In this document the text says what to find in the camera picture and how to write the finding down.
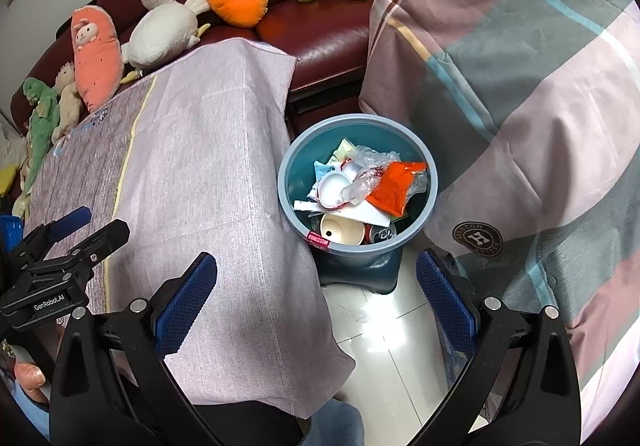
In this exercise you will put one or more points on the orange snack wrapper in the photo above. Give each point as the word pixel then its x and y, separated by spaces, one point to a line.
pixel 397 186

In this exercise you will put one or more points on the clear plastic packaging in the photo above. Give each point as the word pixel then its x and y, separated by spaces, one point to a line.
pixel 372 159

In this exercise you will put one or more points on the purple printed tablecloth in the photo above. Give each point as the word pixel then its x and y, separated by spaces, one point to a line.
pixel 200 151

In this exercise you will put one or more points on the red label strip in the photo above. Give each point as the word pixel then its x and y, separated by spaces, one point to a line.
pixel 319 239

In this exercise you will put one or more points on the red soda can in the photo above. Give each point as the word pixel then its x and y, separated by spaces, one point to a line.
pixel 380 233

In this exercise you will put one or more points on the white and green long box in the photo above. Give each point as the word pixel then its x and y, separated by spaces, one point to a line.
pixel 360 213

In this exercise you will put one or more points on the blue plastic tray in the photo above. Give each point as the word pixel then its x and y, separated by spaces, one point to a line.
pixel 10 226

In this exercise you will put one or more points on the person's left hand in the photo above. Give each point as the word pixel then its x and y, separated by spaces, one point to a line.
pixel 32 378

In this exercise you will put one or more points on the plaid blanket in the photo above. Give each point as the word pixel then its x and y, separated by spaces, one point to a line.
pixel 525 76

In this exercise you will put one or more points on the blue plastic bin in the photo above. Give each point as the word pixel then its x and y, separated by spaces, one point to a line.
pixel 300 166

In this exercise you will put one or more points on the beige doll plush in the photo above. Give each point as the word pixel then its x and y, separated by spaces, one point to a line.
pixel 67 101

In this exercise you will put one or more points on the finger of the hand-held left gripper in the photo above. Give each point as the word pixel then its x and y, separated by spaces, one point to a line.
pixel 100 238
pixel 70 221

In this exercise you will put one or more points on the dark red leather sofa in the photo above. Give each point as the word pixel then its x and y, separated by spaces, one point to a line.
pixel 320 26

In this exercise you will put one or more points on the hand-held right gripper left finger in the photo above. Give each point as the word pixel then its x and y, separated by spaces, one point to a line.
pixel 185 306

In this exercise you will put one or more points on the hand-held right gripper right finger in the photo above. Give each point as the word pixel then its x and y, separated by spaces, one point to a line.
pixel 445 301

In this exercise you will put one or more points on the pale yellow wrapper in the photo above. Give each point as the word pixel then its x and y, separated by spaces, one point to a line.
pixel 342 151

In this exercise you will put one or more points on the blue wrapper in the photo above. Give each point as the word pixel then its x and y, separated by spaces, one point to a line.
pixel 322 171

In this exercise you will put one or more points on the white duck plush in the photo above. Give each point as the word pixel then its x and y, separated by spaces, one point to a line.
pixel 160 31

